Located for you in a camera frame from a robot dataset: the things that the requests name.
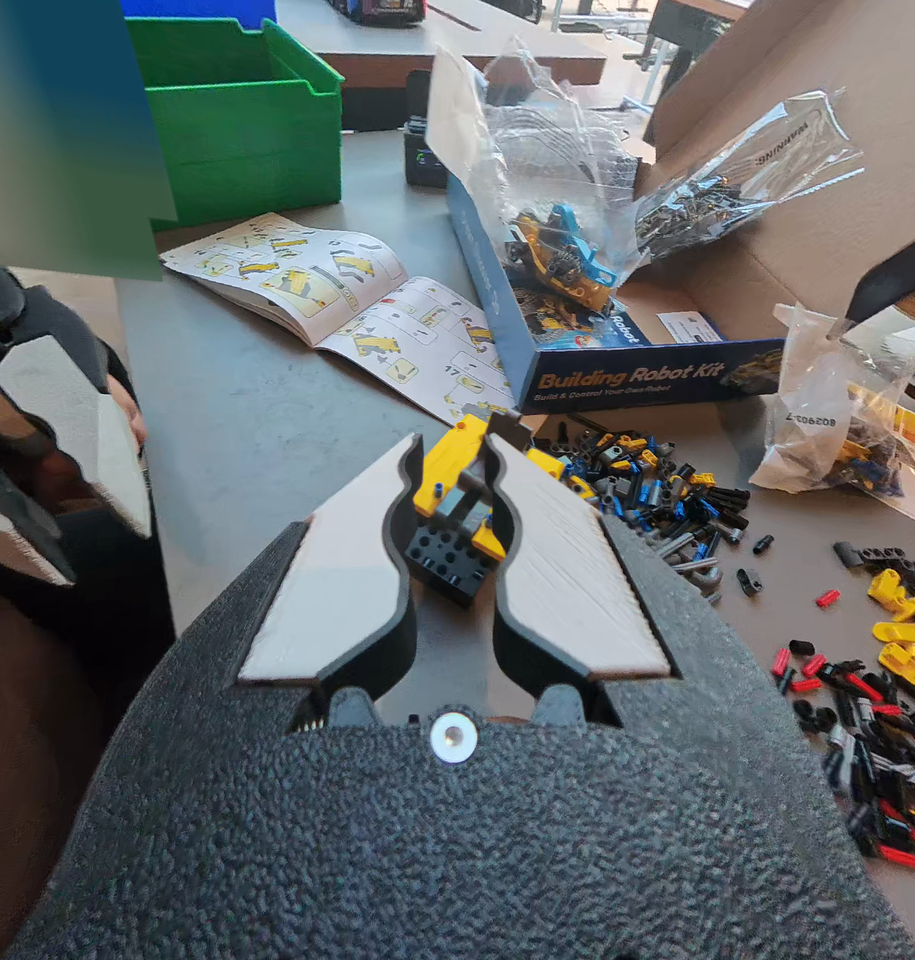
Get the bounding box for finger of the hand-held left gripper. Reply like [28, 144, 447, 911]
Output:
[0, 333, 153, 539]
[0, 423, 78, 588]

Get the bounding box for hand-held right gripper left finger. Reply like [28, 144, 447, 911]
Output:
[234, 432, 426, 704]

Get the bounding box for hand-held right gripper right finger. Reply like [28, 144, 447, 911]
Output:
[483, 432, 674, 706]

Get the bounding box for clear bag of yellow blue parts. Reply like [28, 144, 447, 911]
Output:
[748, 302, 915, 498]

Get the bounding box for pile of black red pins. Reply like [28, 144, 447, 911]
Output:
[771, 637, 915, 873]

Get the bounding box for grey desk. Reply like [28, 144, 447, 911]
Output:
[116, 127, 915, 939]

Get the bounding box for person's left hand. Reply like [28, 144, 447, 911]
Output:
[103, 373, 149, 455]

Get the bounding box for pile of small connector pieces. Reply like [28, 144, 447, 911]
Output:
[536, 426, 753, 607]

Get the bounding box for person's black trousers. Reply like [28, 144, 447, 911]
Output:
[22, 480, 180, 699]

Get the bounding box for black battery box yellow assembly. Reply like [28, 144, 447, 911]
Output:
[403, 411, 569, 610]

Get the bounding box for instruction booklet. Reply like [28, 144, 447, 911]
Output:
[159, 212, 520, 426]

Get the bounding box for green plastic bin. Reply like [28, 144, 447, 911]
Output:
[126, 16, 346, 232]

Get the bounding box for dark bent beam piece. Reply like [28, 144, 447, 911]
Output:
[834, 541, 915, 585]

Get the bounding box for blue plastic bin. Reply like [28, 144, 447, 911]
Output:
[120, 0, 279, 25]

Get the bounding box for clear bag of cyan parts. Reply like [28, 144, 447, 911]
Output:
[426, 36, 657, 316]

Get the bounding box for small black device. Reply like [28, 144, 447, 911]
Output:
[403, 69, 453, 189]

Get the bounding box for clear bag of dark parts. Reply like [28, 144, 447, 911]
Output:
[632, 88, 866, 261]

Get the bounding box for blue cardboard kit box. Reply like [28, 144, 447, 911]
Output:
[636, 0, 915, 340]

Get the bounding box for background grey table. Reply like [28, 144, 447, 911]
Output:
[277, 0, 609, 90]

